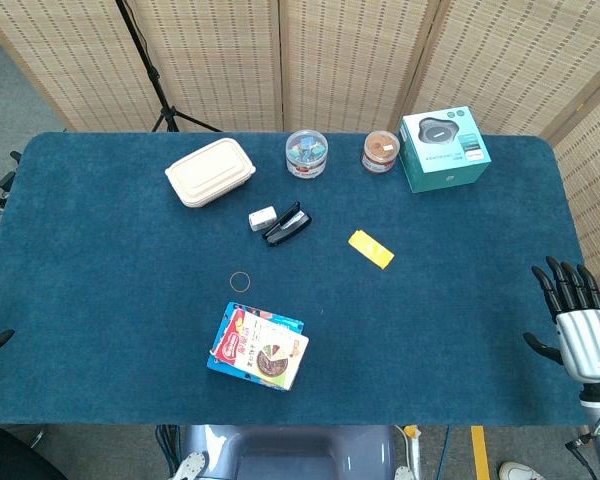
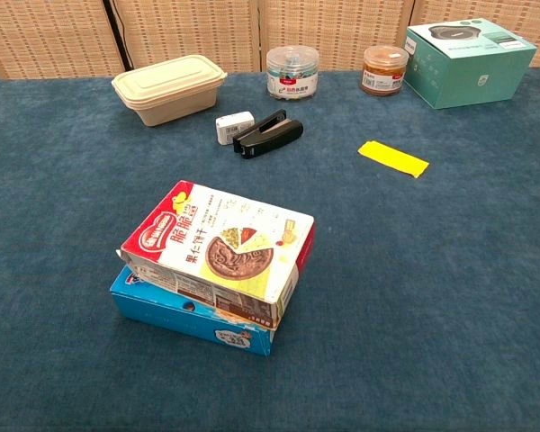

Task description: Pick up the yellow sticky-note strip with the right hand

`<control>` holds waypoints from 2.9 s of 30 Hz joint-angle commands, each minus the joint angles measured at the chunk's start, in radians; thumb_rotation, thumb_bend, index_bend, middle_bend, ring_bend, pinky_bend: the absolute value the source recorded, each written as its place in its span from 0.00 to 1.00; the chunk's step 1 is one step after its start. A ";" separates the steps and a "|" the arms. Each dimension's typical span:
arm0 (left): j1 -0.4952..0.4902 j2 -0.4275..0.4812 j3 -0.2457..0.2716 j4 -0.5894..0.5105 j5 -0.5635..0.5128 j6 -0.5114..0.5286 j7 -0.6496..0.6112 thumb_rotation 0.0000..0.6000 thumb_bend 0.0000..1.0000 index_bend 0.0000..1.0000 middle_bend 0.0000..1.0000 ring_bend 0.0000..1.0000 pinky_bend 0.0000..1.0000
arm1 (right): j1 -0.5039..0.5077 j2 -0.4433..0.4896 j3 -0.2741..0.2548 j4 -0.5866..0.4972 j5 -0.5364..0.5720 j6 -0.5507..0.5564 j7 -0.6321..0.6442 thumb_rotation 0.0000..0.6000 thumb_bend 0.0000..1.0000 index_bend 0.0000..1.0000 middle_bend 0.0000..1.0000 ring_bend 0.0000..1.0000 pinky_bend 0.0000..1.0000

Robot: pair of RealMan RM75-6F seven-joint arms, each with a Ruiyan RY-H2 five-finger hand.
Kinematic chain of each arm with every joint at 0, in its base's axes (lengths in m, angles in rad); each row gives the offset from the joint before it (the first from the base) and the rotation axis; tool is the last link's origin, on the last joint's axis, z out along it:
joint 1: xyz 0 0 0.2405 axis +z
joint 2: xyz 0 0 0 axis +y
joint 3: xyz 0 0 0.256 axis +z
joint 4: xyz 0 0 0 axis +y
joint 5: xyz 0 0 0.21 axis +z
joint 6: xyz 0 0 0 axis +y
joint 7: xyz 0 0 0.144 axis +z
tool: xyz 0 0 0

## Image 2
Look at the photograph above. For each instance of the white charger adapter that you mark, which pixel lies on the white charger adapter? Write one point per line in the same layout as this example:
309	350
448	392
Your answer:
231	126

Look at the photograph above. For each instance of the beige lidded lunch box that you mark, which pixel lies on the beige lidded lunch box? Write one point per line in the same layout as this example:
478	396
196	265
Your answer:
166	85

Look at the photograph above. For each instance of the teal product carton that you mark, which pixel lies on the teal product carton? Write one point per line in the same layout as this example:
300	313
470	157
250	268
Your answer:
472	67

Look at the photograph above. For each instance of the clear jar with orange contents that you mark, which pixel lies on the clear jar with orange contents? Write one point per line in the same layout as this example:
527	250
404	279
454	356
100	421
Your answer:
384	72

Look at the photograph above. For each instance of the blue felt table cover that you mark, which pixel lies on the blue felt table cover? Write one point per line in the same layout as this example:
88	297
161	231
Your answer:
409	270

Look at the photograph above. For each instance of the black stapler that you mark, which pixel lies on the black stapler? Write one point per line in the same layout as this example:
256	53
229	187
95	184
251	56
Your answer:
274	137

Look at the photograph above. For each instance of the red white biscuit box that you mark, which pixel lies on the red white biscuit box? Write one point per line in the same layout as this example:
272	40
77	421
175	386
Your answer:
225	243

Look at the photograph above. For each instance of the blue snack box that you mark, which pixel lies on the blue snack box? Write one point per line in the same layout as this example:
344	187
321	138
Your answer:
184	319

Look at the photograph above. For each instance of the bamboo folding screen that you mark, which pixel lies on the bamboo folding screen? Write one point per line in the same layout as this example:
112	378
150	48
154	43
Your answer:
333	27

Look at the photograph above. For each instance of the black tripod stand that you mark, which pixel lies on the black tripod stand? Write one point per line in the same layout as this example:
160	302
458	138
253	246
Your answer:
117	31

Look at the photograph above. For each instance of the clear jar of binder clips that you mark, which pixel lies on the clear jar of binder clips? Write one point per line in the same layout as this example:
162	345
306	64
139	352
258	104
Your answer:
292	72

